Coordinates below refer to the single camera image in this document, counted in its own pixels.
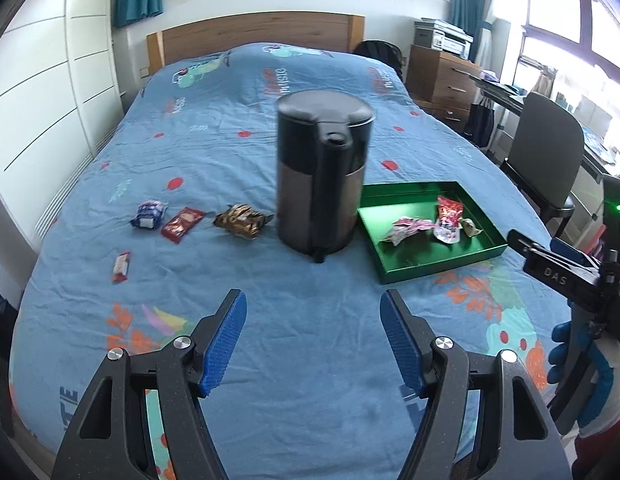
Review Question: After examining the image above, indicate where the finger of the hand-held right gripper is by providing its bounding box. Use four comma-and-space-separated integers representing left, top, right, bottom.
550, 237, 603, 267
507, 230, 600, 281

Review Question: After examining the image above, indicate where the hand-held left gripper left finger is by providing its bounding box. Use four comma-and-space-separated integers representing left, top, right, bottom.
51, 288, 248, 480

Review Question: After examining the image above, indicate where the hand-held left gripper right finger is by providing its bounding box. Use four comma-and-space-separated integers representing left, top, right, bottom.
380, 288, 573, 480

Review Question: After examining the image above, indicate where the red and white long packet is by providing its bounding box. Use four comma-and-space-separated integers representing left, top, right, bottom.
434, 195, 464, 244

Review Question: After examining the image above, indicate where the green cardboard box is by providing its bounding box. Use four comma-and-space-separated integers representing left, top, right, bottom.
357, 180, 509, 285

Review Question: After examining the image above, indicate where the pink cartoon-shaped packet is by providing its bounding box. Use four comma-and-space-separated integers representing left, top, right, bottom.
381, 216, 437, 247

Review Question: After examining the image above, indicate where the brown gold crinkled packet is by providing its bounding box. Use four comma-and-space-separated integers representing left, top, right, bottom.
213, 203, 275, 239

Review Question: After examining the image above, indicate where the dark red packet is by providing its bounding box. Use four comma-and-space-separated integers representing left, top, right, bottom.
161, 208, 207, 244

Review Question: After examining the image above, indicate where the small red white candy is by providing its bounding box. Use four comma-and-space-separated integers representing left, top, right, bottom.
112, 252, 132, 283

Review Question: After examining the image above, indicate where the blue white food packet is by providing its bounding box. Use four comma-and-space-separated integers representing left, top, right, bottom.
130, 201, 169, 231

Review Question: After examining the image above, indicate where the person's right forearm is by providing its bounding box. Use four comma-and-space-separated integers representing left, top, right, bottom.
574, 345, 620, 480

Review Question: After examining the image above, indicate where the person's right hand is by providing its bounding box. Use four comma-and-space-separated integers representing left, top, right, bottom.
548, 320, 615, 427

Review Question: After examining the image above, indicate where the grey office chair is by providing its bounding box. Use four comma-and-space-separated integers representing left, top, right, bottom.
500, 91, 585, 221

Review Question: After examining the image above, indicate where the black hanging bag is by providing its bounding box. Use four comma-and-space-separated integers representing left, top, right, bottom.
467, 100, 495, 148

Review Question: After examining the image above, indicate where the grey desk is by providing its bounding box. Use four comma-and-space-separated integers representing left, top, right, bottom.
470, 72, 620, 181

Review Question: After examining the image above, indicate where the black and brown electric kettle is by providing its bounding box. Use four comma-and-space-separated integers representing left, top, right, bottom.
276, 89, 377, 264

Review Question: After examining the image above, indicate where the wooden drawer cabinet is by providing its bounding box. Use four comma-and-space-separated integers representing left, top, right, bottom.
407, 44, 483, 136

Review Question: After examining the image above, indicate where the white printer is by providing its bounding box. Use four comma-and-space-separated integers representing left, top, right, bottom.
414, 17, 474, 58

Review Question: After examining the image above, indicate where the black backpack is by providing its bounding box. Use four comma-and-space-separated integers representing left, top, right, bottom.
352, 39, 405, 81

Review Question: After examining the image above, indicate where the wooden headboard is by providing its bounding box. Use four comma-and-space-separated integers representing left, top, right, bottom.
146, 11, 365, 78

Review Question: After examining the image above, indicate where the white wardrobe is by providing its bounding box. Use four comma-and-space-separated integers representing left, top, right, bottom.
0, 0, 126, 241

